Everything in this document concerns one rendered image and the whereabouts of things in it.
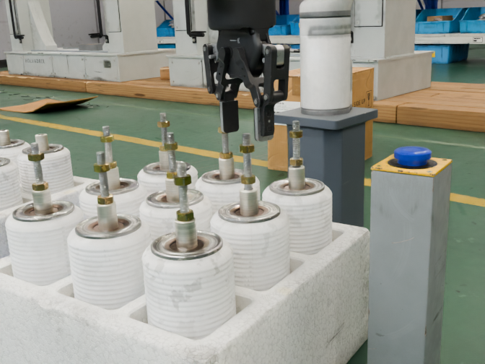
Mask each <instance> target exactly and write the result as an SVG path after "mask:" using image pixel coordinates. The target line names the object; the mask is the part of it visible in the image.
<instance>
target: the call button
mask: <svg viewBox="0 0 485 364"><path fill-rule="evenodd" d="M431 157H432V151H431V150H429V149H427V148H425V147H412V146H410V147H399V148H397V149H395V150H394V158H396V159H398V164H400V165H407V166H421V165H426V164H427V160H429V159H431Z"/></svg>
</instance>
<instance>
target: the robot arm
mask: <svg viewBox="0 0 485 364"><path fill-rule="evenodd" d="M352 3H353V0H305V1H303V2H302V3H301V4H300V18H301V19H300V96H301V113H303V114H305V115H311V116H335V115H341V114H345V113H349V112H350V110H352V60H351V17H350V16H351V6H352ZM207 12H208V25H209V28H210V29H211V30H218V32H219V34H218V40H217V43H206V44H204V45H203V53H204V65H205V72H206V83H207V90H208V93H209V94H215V95H216V99H217V100H219V110H220V122H221V130H222V132H224V133H230V132H235V131H238V129H239V115H238V100H235V98H236V97H237V94H238V91H239V88H240V84H241V83H244V85H245V87H246V88H247V89H249V90H250V93H251V96H252V99H253V102H254V105H255V107H257V108H253V112H254V133H255V140H256V141H259V142H264V141H268V140H272V139H273V137H274V130H275V128H274V106H275V105H276V104H277V103H279V102H281V101H284V100H286V99H287V97H288V84H289V57H290V48H289V46H288V45H287V44H284V45H272V44H271V41H270V38H269V35H268V30H269V28H272V27H274V26H275V24H276V0H207ZM215 62H216V63H215ZM215 72H216V73H217V74H216V80H217V81H218V83H217V84H215V82H214V73H215ZM262 73H263V77H260V76H261V74H262ZM277 79H278V80H279V83H278V90H277V91H275V89H274V81H275V80H277ZM230 84H231V86H230V88H229V85H230ZM259 87H263V95H261V92H260V89H259Z"/></svg>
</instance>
